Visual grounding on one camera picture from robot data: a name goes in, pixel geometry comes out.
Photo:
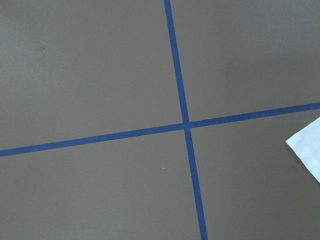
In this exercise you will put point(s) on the white long-sleeve printed shirt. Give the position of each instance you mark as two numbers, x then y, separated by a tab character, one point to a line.
306	145

